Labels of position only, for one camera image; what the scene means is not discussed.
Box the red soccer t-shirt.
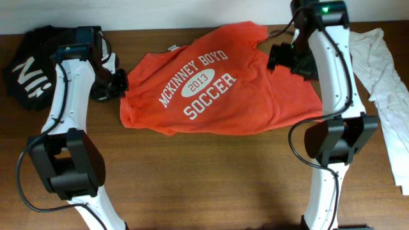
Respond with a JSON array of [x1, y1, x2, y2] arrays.
[[120, 21, 322, 135]]

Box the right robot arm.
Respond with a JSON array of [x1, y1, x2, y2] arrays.
[[267, 0, 378, 230]]

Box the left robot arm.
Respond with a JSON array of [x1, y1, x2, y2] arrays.
[[15, 26, 128, 229]]

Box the white crumpled garment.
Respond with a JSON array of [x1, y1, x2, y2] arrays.
[[350, 28, 408, 196]]

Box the black folded shirt white letters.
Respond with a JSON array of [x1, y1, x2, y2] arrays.
[[3, 26, 75, 111]]

